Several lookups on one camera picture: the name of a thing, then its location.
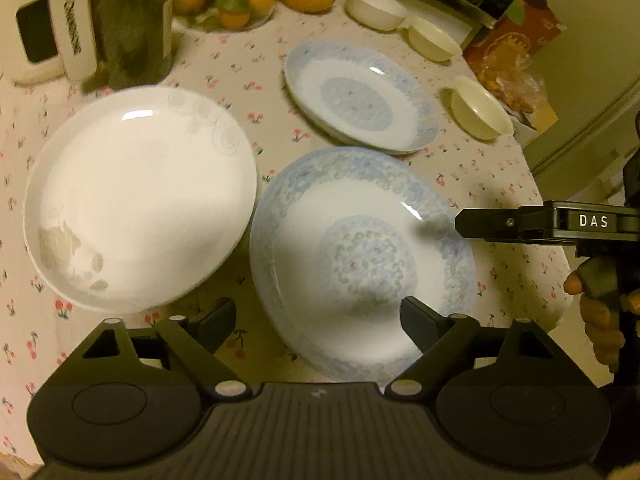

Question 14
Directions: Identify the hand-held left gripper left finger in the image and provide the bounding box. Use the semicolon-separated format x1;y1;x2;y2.
75;298;247;405

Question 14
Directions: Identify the white air fryer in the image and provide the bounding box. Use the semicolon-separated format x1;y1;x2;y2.
0;0;101;87

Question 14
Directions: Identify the white plate with grey flowers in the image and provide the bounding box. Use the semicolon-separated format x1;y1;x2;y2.
23;86;258;314

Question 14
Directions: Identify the person's right hand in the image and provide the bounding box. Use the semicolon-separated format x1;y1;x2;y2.
563;270;622;364

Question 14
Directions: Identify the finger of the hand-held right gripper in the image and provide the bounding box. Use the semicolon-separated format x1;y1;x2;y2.
455;202;551;241

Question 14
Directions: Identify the dark jar with white lid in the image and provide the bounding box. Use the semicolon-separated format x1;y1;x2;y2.
90;0;177;92

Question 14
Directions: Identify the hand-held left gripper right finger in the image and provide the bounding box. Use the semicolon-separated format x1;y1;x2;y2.
383;296;559;404

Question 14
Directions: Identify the small blue patterned plate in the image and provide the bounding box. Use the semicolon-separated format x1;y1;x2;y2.
283;41;440;155

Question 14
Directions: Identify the orange printed cardboard box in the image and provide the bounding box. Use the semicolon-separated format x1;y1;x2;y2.
462;0;564;132

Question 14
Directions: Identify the clear plastic bag of oranges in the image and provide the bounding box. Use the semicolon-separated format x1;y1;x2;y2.
480;60;551;117

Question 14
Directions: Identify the cream bowl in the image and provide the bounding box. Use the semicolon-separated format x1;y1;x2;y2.
440;75;515;141
402;15;463;64

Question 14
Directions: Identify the white refrigerator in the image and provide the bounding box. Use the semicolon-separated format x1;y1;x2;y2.
522;0;640;207

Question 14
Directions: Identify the cherry print tablecloth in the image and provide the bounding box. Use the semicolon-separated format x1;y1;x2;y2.
0;0;576;467

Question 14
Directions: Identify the large blue patterned plate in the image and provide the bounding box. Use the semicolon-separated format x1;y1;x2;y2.
249;147;477;384

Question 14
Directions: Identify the white bowl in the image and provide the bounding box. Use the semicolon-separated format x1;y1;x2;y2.
344;0;409;33

